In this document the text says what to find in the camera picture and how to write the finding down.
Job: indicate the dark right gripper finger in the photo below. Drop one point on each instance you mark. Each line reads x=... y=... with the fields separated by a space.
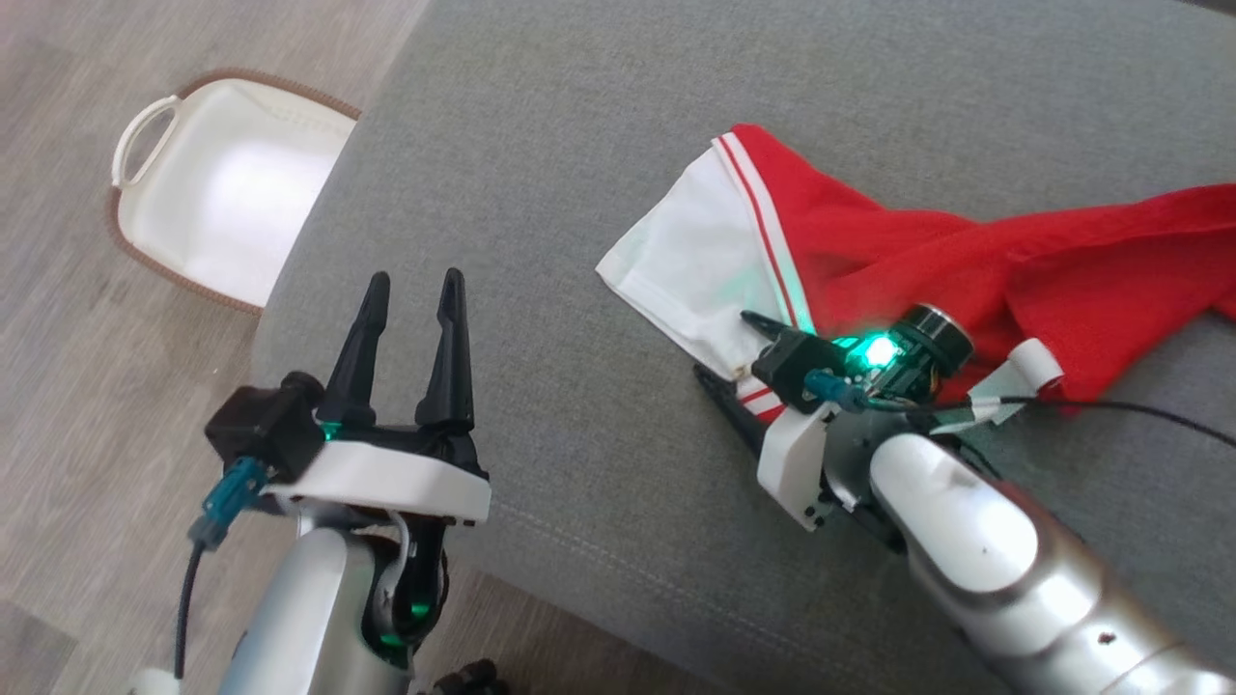
x=739 y=410
x=772 y=325

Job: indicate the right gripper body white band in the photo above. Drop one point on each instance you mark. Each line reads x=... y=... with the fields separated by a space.
x=792 y=463

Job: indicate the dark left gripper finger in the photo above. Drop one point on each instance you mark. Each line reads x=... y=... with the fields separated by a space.
x=355 y=376
x=449 y=376

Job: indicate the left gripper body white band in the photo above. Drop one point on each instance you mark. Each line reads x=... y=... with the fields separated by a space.
x=386 y=478

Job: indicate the red jersey with white sleeves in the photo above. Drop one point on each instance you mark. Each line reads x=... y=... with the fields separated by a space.
x=966 y=261

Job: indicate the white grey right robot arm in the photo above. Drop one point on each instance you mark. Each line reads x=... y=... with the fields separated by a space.
x=966 y=521

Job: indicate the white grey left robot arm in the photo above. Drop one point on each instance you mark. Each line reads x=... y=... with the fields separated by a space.
x=290 y=618

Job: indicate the grey and yellow sofa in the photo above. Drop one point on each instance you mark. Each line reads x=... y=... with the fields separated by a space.
x=541 y=193

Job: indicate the white laundry basket brown rim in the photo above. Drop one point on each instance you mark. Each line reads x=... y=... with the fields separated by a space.
x=232 y=193

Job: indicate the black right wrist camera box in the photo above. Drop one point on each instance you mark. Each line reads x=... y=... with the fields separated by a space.
x=784 y=372

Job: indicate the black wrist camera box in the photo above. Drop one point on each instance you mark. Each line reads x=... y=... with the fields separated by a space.
x=784 y=372
x=261 y=430

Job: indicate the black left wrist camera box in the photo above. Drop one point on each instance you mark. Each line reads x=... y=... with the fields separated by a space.
x=261 y=430

